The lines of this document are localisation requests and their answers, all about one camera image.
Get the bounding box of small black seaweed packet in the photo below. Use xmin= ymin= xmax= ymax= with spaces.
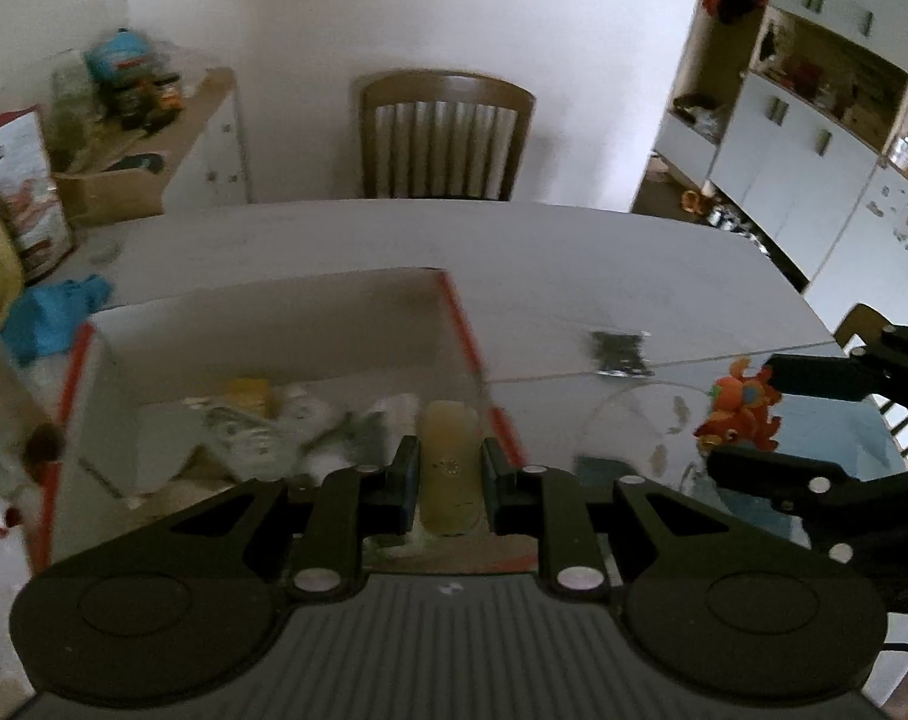
xmin=591 ymin=330 xmax=653 ymax=379

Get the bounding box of white wall cupboard unit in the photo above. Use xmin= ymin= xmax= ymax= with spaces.
xmin=633 ymin=0 xmax=908 ymax=327

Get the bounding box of grey round tape dispenser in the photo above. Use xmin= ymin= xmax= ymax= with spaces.
xmin=182 ymin=398 xmax=316 ymax=481

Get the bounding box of blue cloth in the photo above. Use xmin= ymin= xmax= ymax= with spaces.
xmin=0 ymin=275 xmax=114 ymax=367

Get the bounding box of yellow small box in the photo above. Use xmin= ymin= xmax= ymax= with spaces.
xmin=221 ymin=377 xmax=276 ymax=419

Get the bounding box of red white printed bag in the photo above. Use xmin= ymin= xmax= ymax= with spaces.
xmin=0 ymin=106 xmax=73 ymax=283

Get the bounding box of beige small bottle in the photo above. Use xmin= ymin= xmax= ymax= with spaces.
xmin=418 ymin=400 xmax=483 ymax=536

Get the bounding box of orange plush toy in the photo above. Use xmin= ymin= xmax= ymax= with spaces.
xmin=693 ymin=358 xmax=783 ymax=457

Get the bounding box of white cabinet with wood top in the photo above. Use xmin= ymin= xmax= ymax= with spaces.
xmin=52 ymin=65 xmax=254 ymax=226

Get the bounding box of brown wooden chair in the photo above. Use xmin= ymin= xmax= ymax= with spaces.
xmin=358 ymin=70 xmax=537 ymax=202

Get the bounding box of brown cardboard box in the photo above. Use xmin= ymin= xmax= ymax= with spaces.
xmin=54 ymin=169 xmax=168 ymax=227

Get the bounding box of red and white cardboard box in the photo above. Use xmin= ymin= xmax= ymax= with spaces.
xmin=39 ymin=268 xmax=508 ymax=566

